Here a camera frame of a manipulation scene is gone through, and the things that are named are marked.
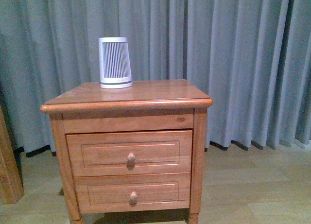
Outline wooden drawer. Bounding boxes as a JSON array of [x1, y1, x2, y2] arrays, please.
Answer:
[[67, 130, 192, 177], [74, 172, 190, 214]]

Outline wooden nightstand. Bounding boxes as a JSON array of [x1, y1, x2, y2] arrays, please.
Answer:
[[41, 80, 213, 224]]

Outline white slatted air purifier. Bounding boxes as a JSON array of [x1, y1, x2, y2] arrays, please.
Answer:
[[98, 37, 132, 89]]

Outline grey curtain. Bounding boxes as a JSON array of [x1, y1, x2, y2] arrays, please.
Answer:
[[0, 0, 311, 153]]

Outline wooden bed frame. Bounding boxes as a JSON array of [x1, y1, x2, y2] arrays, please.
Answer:
[[0, 109, 24, 204]]

